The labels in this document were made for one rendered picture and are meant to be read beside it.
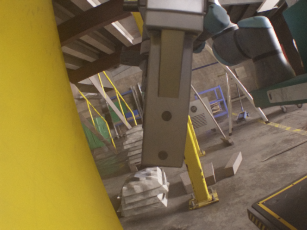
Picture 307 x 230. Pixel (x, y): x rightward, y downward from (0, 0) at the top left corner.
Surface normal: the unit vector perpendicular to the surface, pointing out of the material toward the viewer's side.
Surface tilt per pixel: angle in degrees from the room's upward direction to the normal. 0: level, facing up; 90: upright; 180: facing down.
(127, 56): 74
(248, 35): 89
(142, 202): 66
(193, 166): 90
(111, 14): 90
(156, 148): 97
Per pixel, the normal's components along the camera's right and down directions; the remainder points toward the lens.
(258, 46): -0.71, 0.25
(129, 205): -0.24, -0.37
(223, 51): -0.79, 0.45
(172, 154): -0.06, 0.17
